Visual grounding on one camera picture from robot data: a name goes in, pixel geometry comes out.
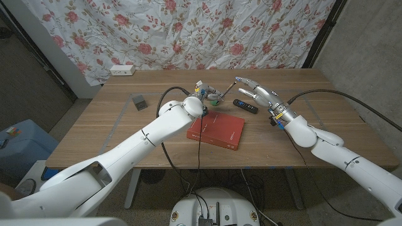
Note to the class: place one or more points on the black backdrop stand pole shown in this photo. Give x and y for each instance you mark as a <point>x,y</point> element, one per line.
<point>327,28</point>

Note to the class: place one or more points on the black TV remote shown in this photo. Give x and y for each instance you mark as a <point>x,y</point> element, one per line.
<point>245,106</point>

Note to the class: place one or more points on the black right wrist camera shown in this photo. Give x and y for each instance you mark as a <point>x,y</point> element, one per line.
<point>276,121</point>

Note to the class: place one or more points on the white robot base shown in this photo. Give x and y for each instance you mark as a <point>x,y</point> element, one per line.
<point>232,204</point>

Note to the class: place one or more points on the small grey box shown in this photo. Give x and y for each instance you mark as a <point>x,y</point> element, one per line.
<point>139,102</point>

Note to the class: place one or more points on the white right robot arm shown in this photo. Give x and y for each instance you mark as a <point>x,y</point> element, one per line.
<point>345,157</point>

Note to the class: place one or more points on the person's bare leg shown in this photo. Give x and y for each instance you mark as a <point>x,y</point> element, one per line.
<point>9,190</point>

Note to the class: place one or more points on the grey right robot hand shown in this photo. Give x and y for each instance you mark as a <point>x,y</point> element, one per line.
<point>265,95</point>

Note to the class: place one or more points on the blue storage bin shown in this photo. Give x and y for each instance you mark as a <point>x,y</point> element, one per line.
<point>25,147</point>

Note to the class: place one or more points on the blue floor item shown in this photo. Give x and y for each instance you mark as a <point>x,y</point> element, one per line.
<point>47,174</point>

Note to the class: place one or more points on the red hardcover book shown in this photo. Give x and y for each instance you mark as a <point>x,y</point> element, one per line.
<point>223,128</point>

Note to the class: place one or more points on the grey sneaker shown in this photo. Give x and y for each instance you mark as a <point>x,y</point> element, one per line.
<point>26,187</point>

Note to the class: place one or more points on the small black device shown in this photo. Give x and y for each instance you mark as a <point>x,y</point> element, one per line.
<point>3,143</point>

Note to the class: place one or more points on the Rubik's cube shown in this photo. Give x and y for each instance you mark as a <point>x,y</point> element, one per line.
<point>14,131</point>

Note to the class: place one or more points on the grey table leg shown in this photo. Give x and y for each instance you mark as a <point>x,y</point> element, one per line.
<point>296,194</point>

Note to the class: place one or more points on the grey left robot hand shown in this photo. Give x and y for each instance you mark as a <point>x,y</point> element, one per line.
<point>208,92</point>

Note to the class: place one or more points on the floral backdrop sheet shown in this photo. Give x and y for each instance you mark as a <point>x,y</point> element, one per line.
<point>188,31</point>

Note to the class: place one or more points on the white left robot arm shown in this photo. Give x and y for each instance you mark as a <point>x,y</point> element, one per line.
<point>132,153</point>

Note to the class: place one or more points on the black round floor fan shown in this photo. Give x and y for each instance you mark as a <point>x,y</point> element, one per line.
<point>152,176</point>

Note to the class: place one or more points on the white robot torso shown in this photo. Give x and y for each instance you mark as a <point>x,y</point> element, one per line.
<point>63,222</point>

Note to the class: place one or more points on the white power strip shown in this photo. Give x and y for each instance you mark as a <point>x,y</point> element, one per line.
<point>122,70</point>

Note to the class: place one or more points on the black mechanical pencil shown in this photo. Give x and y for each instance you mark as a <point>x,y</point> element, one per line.
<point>229,88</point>

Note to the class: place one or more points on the white table leg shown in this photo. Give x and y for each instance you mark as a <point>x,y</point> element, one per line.
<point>130,196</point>

